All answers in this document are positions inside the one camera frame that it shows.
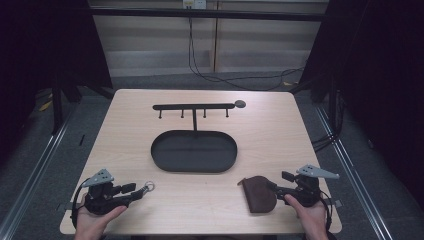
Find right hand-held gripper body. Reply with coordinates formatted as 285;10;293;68
292;164;341;208

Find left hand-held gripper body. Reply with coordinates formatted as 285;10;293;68
81;168;134;216

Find silver key ring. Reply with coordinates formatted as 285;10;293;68
137;180;156;198

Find brown leather pouch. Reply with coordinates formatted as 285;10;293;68
237;175;278;214

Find black key rack with tray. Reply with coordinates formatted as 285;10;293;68
150;99;247;174

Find person's left hand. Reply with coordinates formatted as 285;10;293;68
73;194;129;240

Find person's right hand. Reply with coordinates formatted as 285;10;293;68
283;193;330;240

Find black metal stand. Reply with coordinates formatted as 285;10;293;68
50;85;65;136

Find dark curtain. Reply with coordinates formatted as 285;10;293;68
289;0;424;209
0;0;114;164

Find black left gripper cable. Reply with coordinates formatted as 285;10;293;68
70;185;85;229

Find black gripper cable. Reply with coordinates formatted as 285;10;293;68
70;185;85;229
319;190;335;239

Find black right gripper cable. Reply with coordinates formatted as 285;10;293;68
319;190;335;239

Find aluminium floor rail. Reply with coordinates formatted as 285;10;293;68
314;105;396;240
0;105;80;240

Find black wall cable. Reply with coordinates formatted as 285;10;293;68
187;17;305;92

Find black horizontal frame bar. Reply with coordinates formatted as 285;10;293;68
89;7;330;23

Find white wall socket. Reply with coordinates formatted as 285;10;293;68
182;0;208;10

